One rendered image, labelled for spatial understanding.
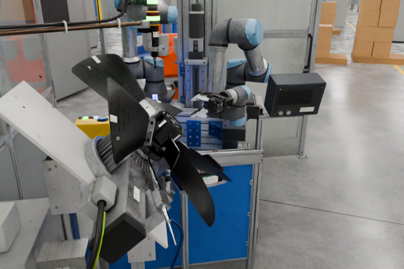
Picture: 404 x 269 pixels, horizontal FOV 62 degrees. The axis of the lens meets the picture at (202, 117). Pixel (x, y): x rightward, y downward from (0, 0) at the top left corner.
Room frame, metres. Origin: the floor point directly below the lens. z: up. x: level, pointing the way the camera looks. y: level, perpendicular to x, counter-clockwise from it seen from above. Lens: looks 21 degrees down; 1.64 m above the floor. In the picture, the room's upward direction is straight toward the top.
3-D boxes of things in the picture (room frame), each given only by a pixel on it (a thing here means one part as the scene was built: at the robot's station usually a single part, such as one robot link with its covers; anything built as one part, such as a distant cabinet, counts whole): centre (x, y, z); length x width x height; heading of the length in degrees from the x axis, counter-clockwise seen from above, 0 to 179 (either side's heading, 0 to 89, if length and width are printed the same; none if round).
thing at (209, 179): (1.38, 0.03, 0.85); 0.22 x 0.17 x 0.07; 115
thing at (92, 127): (1.46, 0.51, 1.02); 0.16 x 0.10 x 0.11; 99
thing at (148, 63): (2.00, 0.30, 1.20); 0.13 x 0.12 x 0.14; 106
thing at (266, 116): (1.61, -0.40, 1.04); 0.24 x 0.03 x 0.03; 99
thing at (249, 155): (1.53, 0.12, 0.82); 0.90 x 0.04 x 0.08; 99
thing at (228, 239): (1.53, 0.12, 0.45); 0.82 x 0.02 x 0.66; 99
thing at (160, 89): (2.00, 0.29, 1.09); 0.15 x 0.15 x 0.10
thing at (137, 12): (1.51, 0.27, 1.54); 0.11 x 0.08 x 0.11; 106
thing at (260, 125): (1.60, -0.30, 0.96); 0.03 x 0.03 x 0.20; 9
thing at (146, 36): (1.15, 0.17, 1.50); 0.09 x 0.07 x 0.10; 134
